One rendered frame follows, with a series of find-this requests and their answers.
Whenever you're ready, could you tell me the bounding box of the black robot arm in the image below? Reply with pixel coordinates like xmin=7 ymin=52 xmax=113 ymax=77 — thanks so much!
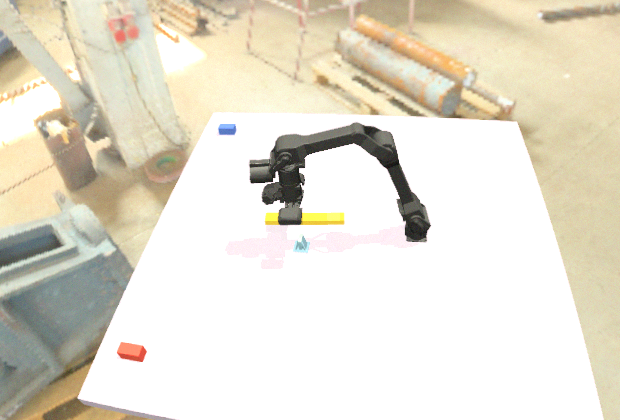
xmin=248 ymin=122 xmax=431 ymax=243

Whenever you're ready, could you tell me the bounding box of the blue rectangular block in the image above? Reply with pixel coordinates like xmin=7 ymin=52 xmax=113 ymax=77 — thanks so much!
xmin=217 ymin=124 xmax=237 ymax=136

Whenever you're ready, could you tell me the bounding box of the yellow bar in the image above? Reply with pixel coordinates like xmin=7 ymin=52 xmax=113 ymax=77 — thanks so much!
xmin=265 ymin=213 xmax=345 ymax=225

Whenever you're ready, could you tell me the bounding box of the orange-red rectangular block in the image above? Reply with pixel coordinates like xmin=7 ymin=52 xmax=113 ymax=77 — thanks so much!
xmin=117 ymin=342 xmax=147 ymax=362

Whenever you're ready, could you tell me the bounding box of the light blue wedge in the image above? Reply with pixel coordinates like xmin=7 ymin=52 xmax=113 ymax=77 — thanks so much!
xmin=293 ymin=236 xmax=310 ymax=254

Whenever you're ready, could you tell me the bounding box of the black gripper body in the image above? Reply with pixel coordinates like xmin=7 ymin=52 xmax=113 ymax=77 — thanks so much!
xmin=278 ymin=173 xmax=305 ymax=226

